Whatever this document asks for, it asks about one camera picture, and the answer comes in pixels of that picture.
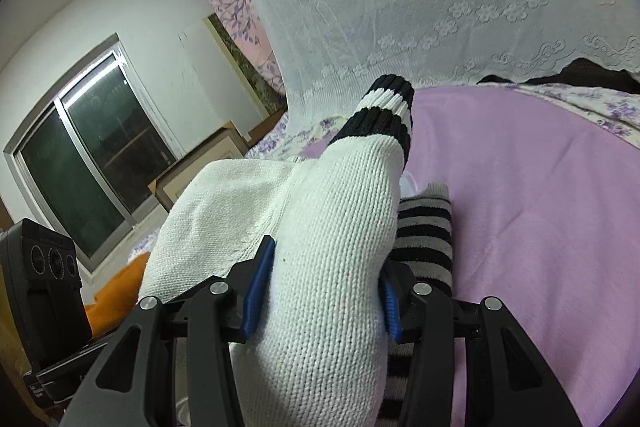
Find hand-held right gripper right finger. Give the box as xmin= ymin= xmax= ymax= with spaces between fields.
xmin=377 ymin=264 xmax=583 ymax=427

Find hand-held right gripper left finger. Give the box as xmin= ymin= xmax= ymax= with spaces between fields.
xmin=65 ymin=234 xmax=276 ymax=427

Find white sweater with black stripes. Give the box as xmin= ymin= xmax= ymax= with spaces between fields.
xmin=137 ymin=76 xmax=417 ymax=427

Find black and grey striped garment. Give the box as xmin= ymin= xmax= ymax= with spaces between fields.
xmin=375 ymin=182 xmax=456 ymax=427

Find orange cloth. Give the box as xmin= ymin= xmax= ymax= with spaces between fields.
xmin=84 ymin=251 xmax=151 ymax=338

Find sliding glass window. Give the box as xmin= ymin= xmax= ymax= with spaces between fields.
xmin=4 ymin=33 xmax=182 ymax=264

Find purple blanket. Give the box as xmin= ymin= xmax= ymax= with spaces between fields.
xmin=300 ymin=87 xmax=640 ymax=427

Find dark patterned panel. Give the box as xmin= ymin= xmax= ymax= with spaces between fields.
xmin=207 ymin=14 xmax=288 ymax=118

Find pink floral cloth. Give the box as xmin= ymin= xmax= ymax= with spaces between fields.
xmin=204 ymin=0 xmax=287 ymax=95

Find purple floral bedsheet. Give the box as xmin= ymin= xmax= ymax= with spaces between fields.
xmin=127 ymin=82 xmax=640 ymax=265

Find dark cloth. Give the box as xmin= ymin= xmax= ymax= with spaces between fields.
xmin=477 ymin=57 xmax=640 ymax=95

